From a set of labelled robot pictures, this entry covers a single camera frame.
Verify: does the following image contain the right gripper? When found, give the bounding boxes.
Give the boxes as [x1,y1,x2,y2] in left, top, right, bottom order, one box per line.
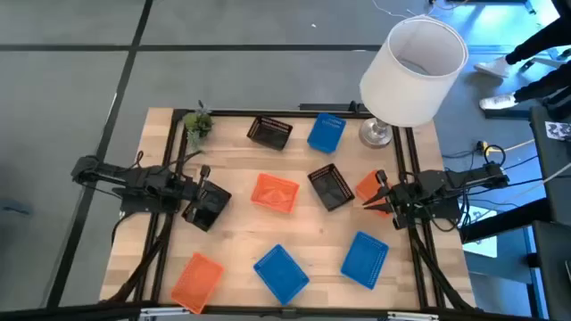
[362,168,423,232]

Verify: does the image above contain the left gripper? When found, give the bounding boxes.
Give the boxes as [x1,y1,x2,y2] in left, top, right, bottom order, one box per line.
[171,164,225,222]

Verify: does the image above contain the black plastic basket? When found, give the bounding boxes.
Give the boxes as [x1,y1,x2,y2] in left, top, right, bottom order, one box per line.
[246,115,294,152]
[307,162,356,212]
[181,179,233,233]

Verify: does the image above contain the orange plastic basket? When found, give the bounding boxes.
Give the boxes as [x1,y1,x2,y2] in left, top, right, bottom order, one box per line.
[354,169,393,219]
[170,252,226,315]
[250,172,301,214]

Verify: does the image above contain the blue plastic basket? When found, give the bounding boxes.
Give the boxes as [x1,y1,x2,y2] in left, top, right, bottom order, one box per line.
[306,112,347,155]
[252,243,310,307]
[340,230,390,291]

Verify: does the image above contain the silver lamp base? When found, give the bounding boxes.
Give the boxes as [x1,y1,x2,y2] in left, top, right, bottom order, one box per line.
[359,118,393,150]

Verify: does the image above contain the small green potted plant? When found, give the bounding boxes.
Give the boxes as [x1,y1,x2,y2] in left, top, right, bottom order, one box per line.
[182,100,215,152]

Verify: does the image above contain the black floor beam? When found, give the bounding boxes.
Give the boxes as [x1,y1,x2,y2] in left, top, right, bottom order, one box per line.
[459,198,552,244]

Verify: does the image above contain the person's white shoe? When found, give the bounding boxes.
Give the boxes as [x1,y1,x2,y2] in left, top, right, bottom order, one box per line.
[473,55,512,79]
[479,92,519,111]

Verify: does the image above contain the black side table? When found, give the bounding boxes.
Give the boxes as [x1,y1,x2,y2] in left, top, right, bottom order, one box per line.
[529,104,571,224]

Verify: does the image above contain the dark chair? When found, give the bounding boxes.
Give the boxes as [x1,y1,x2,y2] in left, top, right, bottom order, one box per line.
[530,220,571,321]

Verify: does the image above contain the black-and-white patterned paper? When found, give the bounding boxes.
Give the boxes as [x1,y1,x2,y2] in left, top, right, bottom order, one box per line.
[544,120,571,142]

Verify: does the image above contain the person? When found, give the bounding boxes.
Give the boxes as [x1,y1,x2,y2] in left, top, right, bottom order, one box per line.
[473,0,571,111]

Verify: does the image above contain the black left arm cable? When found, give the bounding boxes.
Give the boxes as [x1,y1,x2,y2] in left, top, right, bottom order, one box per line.
[169,150,204,173]

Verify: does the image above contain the black metal table frame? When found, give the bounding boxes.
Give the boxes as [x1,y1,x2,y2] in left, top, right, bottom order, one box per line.
[100,106,478,313]

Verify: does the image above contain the silver metal bracket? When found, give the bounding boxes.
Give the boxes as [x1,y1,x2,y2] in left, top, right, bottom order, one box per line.
[386,310,441,321]
[139,306,191,320]

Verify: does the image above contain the black floor cable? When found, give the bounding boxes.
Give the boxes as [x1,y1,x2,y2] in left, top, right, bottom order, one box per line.
[441,143,541,197]

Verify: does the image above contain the yellow cable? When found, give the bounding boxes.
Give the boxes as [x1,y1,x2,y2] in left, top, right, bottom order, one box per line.
[488,138,536,155]

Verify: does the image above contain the white cable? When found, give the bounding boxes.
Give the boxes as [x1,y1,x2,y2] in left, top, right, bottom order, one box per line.
[503,160,571,210]

